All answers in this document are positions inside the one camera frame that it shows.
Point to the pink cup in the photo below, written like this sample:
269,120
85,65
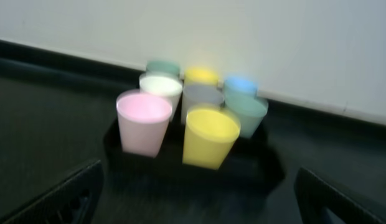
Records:
143,124

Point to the black tray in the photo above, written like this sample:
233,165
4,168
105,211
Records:
242,168

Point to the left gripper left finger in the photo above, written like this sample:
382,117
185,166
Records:
56,199

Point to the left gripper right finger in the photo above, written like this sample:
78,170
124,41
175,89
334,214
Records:
330,205

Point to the green cup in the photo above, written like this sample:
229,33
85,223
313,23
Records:
163,67
250,118

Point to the blue cup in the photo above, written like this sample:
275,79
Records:
241,85

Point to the yellow cup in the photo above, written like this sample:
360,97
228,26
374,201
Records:
208,140
200,76

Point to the white cup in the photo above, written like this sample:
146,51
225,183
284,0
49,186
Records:
162,87

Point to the grey cup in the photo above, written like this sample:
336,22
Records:
199,95

